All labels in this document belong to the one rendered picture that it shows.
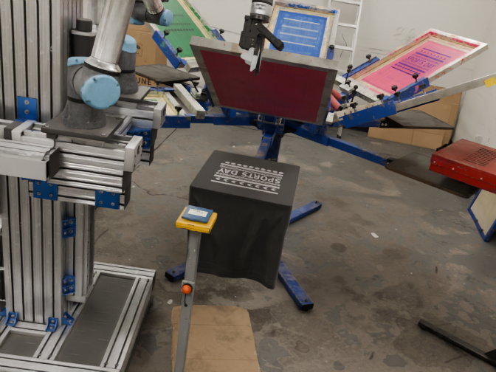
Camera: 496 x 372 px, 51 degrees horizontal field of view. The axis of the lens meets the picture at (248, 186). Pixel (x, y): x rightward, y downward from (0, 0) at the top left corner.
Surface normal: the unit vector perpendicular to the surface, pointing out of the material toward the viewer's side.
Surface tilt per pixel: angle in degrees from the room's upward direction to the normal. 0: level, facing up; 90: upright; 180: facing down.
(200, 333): 1
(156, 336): 0
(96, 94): 97
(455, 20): 90
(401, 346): 0
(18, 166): 90
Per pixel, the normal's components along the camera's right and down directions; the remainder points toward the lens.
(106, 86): 0.46, 0.53
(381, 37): -0.16, 0.38
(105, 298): 0.14, -0.90
